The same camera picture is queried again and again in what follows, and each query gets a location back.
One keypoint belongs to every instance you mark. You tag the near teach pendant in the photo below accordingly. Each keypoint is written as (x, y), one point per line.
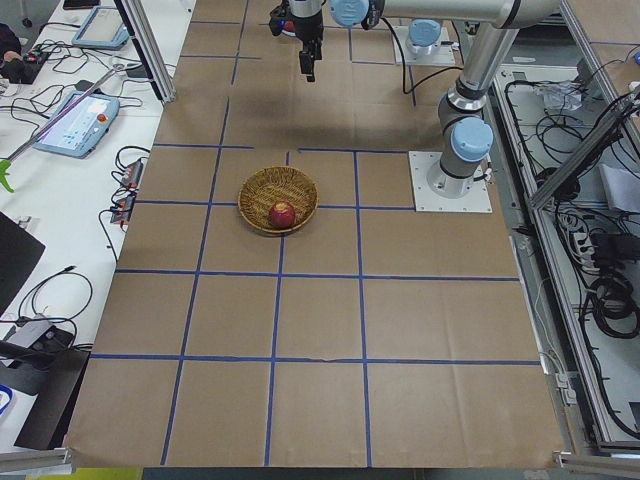
(78, 133)

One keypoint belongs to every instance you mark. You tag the far teach pendant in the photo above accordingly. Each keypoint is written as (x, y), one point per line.
(103, 28)

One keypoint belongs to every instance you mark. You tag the woven wicker basket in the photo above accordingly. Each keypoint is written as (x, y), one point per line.
(278, 183)

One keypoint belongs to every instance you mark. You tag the teach pendant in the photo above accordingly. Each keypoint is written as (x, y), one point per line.
(78, 133)
(103, 28)

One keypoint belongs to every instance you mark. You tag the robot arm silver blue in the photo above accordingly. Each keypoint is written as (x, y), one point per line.
(423, 35)
(500, 22)

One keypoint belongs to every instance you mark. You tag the red apple in basket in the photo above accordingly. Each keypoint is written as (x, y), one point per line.
(282, 215)

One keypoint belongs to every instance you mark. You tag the long grabber stick green tip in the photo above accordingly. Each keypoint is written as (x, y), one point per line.
(56, 118)

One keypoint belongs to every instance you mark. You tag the aluminium frame post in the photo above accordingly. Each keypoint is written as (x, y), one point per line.
(138, 26)

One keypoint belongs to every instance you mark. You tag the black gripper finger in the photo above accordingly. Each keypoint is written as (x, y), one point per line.
(316, 48)
(306, 64)

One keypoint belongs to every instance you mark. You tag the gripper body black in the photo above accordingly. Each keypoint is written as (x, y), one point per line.
(308, 30)

